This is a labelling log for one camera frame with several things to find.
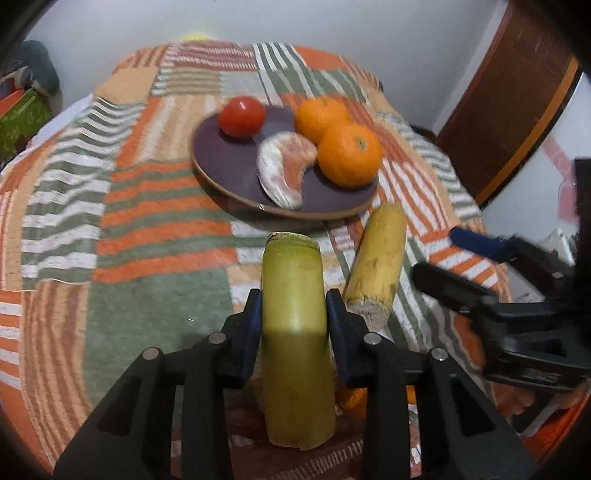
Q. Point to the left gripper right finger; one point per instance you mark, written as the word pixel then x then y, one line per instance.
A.
pixel 462 434

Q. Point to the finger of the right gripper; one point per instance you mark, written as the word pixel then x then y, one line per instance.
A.
pixel 529 260
pixel 473 300

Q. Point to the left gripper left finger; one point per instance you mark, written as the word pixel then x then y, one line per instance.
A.
pixel 128 434

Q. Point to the yellow sugarcane piece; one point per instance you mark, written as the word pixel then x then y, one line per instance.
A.
pixel 374 281

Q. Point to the small tangerine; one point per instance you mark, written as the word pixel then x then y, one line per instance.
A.
pixel 411 394
pixel 353 400

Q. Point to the green sugarcane piece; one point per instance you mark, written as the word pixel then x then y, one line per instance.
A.
pixel 298 386

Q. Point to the large orange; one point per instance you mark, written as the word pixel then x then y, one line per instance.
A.
pixel 314 116
pixel 350 155

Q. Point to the red tomato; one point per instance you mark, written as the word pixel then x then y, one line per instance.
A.
pixel 242 118

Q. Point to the white sliding wardrobe door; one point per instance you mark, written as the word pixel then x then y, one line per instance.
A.
pixel 539 203

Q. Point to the wooden door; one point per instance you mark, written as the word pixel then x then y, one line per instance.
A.
pixel 521 87

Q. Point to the patchwork striped blanket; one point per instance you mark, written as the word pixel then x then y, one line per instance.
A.
pixel 110 243

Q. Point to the purple ceramic plate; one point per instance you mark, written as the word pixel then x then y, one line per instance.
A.
pixel 229 165

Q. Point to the green patterned box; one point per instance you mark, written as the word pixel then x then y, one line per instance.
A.
pixel 23 114

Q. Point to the grey neck pillow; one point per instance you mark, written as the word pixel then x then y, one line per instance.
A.
pixel 35 69

